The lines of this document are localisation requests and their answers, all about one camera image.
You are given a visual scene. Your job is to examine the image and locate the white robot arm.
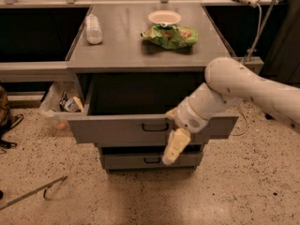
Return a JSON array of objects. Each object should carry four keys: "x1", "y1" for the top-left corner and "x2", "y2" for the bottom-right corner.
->
[{"x1": 162, "y1": 57, "x2": 300, "y2": 165}]

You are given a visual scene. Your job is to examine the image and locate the white paper bowl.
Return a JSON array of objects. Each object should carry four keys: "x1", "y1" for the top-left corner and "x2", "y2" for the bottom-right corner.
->
[{"x1": 148, "y1": 10, "x2": 181, "y2": 25}]

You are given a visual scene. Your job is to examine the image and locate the green chip bag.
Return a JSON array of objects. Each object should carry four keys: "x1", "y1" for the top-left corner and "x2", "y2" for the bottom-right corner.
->
[{"x1": 141, "y1": 24, "x2": 198, "y2": 50}]

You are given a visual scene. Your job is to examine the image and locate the grey top drawer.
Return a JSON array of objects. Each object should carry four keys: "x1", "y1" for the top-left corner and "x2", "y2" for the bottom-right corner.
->
[{"x1": 67, "y1": 78, "x2": 240, "y2": 148}]

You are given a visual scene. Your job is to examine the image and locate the metal rod with hook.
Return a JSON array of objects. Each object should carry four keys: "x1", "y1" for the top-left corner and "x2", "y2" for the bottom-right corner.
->
[{"x1": 0, "y1": 175, "x2": 68, "y2": 211}]

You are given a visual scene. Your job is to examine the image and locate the white power cable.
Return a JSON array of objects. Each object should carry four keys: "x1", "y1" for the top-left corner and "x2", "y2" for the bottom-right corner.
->
[{"x1": 231, "y1": 2, "x2": 263, "y2": 137}]

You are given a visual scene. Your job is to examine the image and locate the grey side rail bracket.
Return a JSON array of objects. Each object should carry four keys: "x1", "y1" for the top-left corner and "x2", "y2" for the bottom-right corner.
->
[{"x1": 235, "y1": 56, "x2": 264, "y2": 75}]

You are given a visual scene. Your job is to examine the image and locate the clear plastic storage bin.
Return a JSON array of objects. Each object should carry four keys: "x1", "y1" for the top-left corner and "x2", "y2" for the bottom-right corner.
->
[{"x1": 39, "y1": 82, "x2": 83, "y2": 129}]

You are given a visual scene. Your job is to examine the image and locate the dark backpack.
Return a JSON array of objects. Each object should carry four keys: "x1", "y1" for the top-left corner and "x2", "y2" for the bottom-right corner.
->
[{"x1": 0, "y1": 85, "x2": 23, "y2": 154}]

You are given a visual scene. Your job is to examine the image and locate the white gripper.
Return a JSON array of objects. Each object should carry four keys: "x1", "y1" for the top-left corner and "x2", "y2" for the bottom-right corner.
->
[{"x1": 162, "y1": 97, "x2": 208, "y2": 165}]

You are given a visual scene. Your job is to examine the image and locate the grey drawer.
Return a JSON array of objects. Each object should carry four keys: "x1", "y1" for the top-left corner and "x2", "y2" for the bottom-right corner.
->
[
  {"x1": 100, "y1": 152, "x2": 203, "y2": 170},
  {"x1": 67, "y1": 78, "x2": 240, "y2": 148}
]

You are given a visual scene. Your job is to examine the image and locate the grey bottom drawer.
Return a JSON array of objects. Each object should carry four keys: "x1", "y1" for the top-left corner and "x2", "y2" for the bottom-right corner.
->
[{"x1": 100, "y1": 152, "x2": 203, "y2": 170}]

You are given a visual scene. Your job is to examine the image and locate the grey drawer cabinet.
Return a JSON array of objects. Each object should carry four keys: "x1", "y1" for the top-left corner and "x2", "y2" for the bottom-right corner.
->
[{"x1": 65, "y1": 2, "x2": 237, "y2": 173}]

